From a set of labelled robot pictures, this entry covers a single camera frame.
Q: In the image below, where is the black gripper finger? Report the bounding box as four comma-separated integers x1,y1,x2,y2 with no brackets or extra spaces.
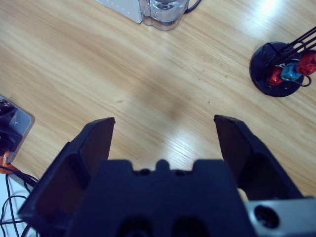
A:
213,115,304,202
17,117,116,237

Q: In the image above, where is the white capsule coffee machine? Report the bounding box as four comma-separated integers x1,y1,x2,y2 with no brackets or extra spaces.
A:
95,0,144,25

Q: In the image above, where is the small red coffee capsule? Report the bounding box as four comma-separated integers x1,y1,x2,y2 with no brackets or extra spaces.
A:
268,66,284,87

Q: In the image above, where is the blue coffee capsule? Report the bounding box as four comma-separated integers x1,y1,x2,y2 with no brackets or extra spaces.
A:
281,63,302,82

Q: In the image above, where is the large red coffee capsule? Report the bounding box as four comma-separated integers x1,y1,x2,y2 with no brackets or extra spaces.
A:
296,50,316,75

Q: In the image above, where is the black capsule stand with rods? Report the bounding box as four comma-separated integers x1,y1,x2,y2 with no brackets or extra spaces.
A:
249,26,316,97

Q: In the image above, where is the black mount cable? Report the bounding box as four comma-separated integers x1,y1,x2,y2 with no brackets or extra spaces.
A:
7,170,39,191

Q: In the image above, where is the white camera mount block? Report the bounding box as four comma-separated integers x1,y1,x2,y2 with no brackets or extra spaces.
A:
0,95,35,165

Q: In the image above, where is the thin black cable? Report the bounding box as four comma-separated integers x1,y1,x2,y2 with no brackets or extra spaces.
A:
0,195,28,237

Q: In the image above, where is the black machine power cable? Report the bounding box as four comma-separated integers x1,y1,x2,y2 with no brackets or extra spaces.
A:
185,0,203,13

